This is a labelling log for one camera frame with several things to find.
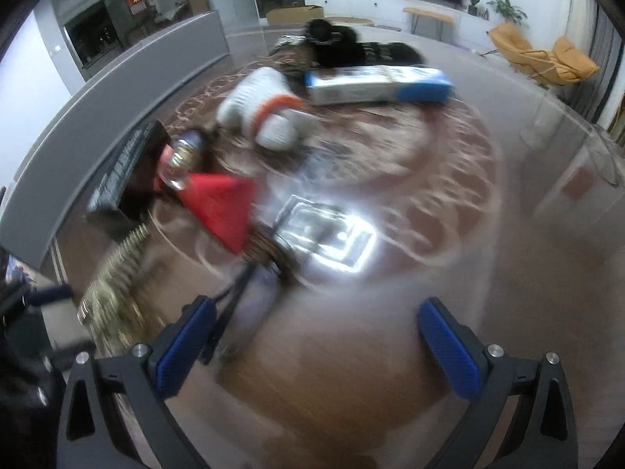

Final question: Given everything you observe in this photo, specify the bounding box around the black box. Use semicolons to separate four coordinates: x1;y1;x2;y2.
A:
87;120;170;241

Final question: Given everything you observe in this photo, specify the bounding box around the gold rhinestone hair clip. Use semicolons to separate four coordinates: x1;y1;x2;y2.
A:
77;226;153;349

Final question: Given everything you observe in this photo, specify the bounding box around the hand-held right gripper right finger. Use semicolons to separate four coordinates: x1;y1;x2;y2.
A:
417;297;582;469

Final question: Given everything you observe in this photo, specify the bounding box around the white knitted hair bow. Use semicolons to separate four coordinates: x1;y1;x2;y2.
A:
216;67;307;152

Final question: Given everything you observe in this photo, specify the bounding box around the silver tube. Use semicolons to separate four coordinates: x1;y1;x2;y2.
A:
161;129;207;191

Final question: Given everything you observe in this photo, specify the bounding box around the wooden bench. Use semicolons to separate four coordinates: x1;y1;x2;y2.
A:
403;7;455;36

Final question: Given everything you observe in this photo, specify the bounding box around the orange lounge chair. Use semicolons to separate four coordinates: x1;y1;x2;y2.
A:
488;22;601;90

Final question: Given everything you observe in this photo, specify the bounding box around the grey curtain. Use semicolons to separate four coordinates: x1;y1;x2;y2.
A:
571;0;625;125

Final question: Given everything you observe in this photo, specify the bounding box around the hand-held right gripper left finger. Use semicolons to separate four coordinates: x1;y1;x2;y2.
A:
56;295;218;469

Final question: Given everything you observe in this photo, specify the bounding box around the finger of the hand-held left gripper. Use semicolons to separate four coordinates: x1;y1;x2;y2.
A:
0;281;75;310

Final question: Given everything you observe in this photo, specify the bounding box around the black fluffy hair bow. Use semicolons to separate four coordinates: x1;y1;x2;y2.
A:
304;18;427;68

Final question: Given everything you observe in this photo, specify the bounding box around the blue and white box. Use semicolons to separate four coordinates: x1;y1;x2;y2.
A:
304;64;453;106

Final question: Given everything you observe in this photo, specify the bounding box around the leafy potted plant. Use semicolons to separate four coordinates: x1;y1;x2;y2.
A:
487;0;529;26

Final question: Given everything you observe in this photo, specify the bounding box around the white low cabinet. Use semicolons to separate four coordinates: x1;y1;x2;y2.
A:
303;0;513;54

